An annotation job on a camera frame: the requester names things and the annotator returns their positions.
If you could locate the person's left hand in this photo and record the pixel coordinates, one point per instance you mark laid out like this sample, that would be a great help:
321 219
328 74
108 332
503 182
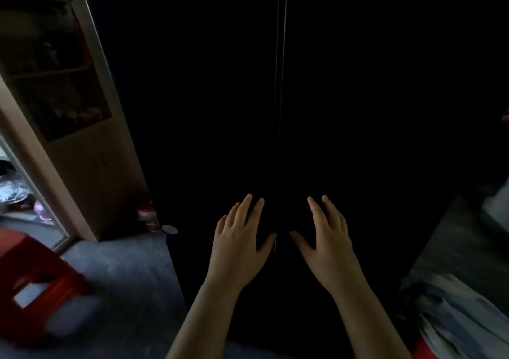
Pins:
234 251

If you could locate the red white package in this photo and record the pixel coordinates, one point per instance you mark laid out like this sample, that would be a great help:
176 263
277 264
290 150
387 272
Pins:
147 215

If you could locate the silver crumpled plastic bag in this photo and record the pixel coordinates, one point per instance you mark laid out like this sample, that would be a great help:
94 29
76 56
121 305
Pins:
12 190

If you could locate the blue white cloth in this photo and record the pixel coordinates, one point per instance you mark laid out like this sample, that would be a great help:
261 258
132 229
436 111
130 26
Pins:
457 315

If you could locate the person's right hand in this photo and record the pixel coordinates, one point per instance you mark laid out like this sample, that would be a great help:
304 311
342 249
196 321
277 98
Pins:
332 255

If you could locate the black refrigerator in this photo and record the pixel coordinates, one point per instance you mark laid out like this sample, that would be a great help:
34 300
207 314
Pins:
199 92

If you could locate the brown wooden display cabinet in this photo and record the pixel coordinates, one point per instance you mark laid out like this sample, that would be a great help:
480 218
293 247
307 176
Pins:
95 164

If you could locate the pink plastic bowl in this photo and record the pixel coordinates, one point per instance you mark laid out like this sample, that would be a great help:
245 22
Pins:
43 211

